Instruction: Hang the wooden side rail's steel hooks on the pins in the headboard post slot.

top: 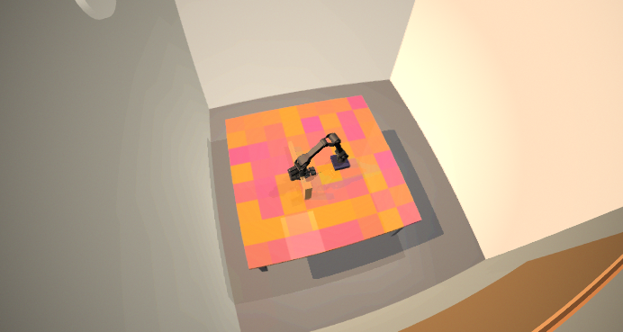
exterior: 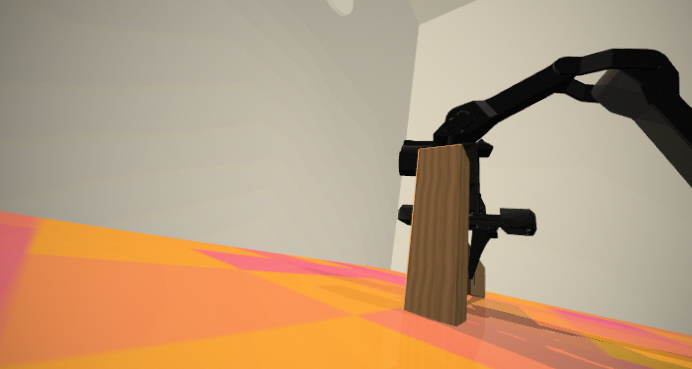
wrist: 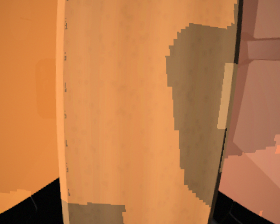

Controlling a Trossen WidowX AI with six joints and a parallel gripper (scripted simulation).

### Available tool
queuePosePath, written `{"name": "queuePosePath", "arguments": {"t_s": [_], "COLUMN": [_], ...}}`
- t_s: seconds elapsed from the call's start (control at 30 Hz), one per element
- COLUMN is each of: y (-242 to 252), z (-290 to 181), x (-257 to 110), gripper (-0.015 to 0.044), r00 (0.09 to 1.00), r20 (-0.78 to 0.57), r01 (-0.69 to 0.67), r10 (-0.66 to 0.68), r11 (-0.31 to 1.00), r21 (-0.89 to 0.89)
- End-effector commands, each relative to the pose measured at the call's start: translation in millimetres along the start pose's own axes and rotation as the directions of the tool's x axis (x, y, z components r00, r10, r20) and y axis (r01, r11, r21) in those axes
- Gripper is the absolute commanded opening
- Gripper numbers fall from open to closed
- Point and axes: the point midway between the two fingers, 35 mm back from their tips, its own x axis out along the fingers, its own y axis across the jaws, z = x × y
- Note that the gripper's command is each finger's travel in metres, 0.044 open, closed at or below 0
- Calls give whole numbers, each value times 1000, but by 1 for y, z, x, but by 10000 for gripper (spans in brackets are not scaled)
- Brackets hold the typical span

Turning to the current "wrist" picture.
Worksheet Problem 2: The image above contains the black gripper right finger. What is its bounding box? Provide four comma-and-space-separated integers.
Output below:
211, 192, 274, 224

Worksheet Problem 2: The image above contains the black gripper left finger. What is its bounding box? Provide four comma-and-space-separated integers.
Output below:
0, 177, 64, 224

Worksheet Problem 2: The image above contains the light wooden board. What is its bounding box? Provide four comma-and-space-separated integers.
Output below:
55, 0, 244, 224

